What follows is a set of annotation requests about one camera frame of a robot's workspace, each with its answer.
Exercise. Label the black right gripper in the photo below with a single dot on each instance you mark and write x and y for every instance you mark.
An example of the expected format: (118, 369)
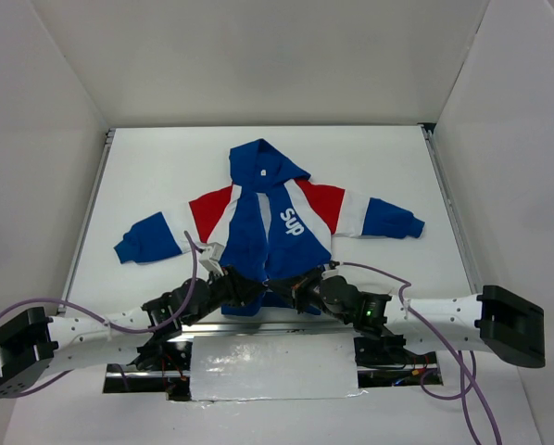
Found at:
(294, 288)

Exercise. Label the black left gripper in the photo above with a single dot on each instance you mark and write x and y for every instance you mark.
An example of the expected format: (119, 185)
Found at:
(236, 287)

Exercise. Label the blue white red hooded jacket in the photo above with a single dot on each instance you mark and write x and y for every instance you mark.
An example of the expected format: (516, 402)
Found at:
(272, 221)

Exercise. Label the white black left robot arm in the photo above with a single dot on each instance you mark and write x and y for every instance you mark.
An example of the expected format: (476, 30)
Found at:
(34, 345)

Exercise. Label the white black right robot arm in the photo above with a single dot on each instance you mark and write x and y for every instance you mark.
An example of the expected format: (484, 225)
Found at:
(495, 320)

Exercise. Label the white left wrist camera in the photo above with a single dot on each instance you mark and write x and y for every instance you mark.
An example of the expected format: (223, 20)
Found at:
(209, 258)

